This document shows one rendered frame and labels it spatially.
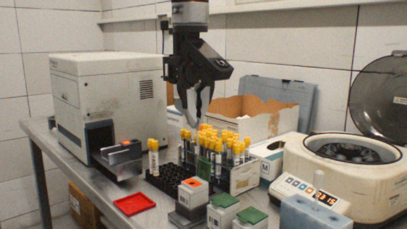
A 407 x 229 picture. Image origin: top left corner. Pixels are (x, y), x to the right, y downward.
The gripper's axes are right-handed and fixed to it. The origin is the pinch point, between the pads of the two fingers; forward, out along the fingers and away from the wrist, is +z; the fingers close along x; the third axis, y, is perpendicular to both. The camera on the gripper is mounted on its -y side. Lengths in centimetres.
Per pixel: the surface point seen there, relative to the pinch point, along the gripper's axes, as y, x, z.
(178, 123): 48, -31, 16
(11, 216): 164, 18, 94
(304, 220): -27.9, 2.6, 8.7
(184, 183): -4.6, 7.3, 10.0
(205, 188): -7.6, 4.5, 10.8
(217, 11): 43, -48, -27
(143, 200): 6.3, 10.3, 17.3
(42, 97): 164, -9, 20
